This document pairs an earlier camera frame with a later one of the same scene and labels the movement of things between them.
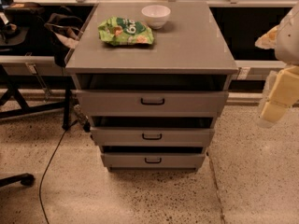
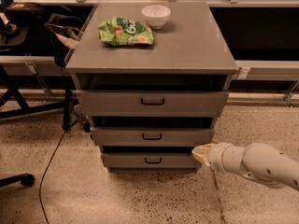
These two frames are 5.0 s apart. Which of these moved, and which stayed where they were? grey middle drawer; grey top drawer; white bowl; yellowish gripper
Moved: yellowish gripper
Stayed: grey top drawer; white bowl; grey middle drawer
